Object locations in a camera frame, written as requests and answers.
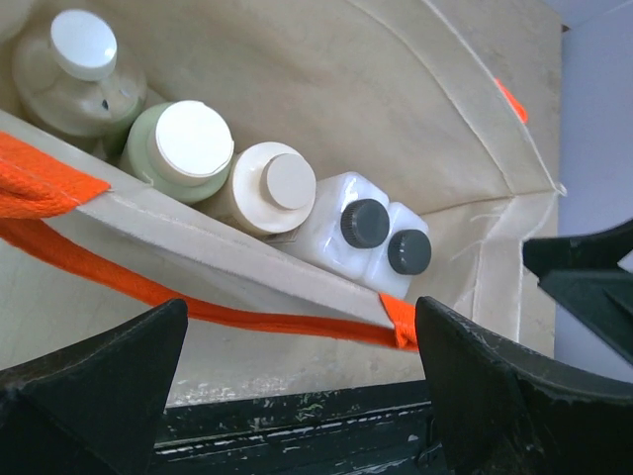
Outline beige bottle beige cap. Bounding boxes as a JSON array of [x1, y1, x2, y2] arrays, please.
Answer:
[[198, 142, 317, 236]]

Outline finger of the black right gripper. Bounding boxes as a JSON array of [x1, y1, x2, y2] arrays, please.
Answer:
[[522, 221, 632, 356]]

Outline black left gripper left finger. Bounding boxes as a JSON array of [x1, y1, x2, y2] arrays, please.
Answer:
[[1, 299, 188, 474]]

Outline white square bottle dark cap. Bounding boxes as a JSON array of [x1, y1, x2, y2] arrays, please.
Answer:
[[270, 172, 390, 280]]

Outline clear bottle white cap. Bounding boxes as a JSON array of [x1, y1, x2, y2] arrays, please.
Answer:
[[12, 9, 147, 157]]

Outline green bottle white cap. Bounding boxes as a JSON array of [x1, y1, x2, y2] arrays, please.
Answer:
[[119, 100, 234, 205]]

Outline canvas bag orange handles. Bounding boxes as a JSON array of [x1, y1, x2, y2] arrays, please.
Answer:
[[1, 1, 562, 400]]

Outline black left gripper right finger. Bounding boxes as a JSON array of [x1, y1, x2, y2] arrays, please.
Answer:
[[415, 297, 632, 474]]

